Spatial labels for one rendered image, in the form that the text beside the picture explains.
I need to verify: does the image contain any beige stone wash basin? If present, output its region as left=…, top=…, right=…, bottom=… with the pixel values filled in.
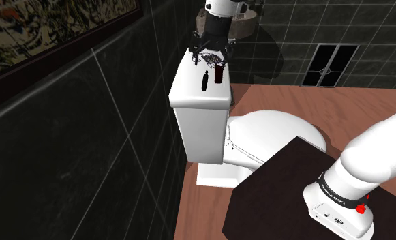
left=196, top=7, right=260, bottom=40

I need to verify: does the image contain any white toilet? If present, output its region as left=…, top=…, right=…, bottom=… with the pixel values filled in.
left=168, top=46, right=328, bottom=189

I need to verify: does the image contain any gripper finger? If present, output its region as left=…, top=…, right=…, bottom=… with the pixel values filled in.
left=188, top=31, right=207, bottom=67
left=219, top=38, right=235, bottom=68

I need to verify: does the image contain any dark framed wall picture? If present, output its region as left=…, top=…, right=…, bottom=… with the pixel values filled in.
left=0, top=0, right=144, bottom=114

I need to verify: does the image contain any black wire mesh basket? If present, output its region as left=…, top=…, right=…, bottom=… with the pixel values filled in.
left=200, top=52, right=226, bottom=70

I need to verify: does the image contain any dark two-pane window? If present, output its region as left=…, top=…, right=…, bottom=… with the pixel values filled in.
left=300, top=42, right=361, bottom=88

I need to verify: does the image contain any dark red cup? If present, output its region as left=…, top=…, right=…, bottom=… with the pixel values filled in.
left=213, top=65, right=224, bottom=85

